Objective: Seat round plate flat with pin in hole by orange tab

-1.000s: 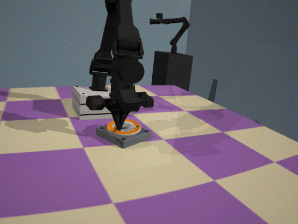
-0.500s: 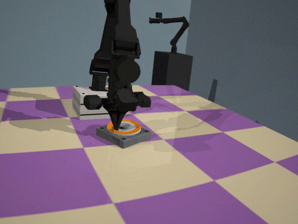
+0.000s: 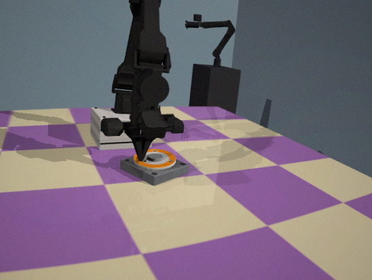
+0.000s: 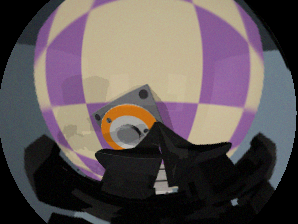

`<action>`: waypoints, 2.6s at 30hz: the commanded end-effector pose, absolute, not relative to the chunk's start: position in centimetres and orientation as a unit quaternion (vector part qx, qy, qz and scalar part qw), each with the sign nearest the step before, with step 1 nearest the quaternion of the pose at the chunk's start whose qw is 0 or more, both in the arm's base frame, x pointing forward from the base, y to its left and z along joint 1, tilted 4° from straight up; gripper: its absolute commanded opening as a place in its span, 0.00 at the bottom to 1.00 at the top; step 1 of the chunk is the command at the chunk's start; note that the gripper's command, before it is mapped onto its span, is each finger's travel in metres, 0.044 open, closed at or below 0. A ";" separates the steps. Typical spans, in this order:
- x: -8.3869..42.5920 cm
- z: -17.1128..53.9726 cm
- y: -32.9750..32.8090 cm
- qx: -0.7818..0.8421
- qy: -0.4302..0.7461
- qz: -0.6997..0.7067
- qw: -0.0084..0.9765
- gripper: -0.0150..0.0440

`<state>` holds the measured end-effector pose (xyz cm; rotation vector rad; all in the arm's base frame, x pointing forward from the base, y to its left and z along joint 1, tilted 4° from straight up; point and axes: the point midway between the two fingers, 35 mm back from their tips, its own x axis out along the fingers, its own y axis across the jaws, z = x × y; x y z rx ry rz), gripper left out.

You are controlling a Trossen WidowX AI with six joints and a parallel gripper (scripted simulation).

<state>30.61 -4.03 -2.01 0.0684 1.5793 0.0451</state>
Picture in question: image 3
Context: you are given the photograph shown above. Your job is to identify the orange round plate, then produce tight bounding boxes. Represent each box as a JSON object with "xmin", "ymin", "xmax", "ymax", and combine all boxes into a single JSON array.
[{"xmin": 133, "ymin": 149, "xmax": 176, "ymax": 171}]

